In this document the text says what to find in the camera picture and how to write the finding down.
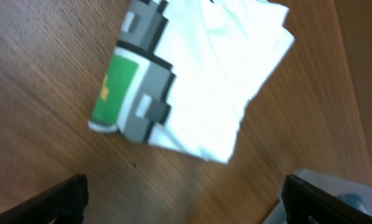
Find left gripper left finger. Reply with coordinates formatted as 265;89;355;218
0;174;89;224

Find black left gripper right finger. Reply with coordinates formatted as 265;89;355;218
281;174;372;224

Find white printed shirt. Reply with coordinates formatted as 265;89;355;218
88;0;294;164

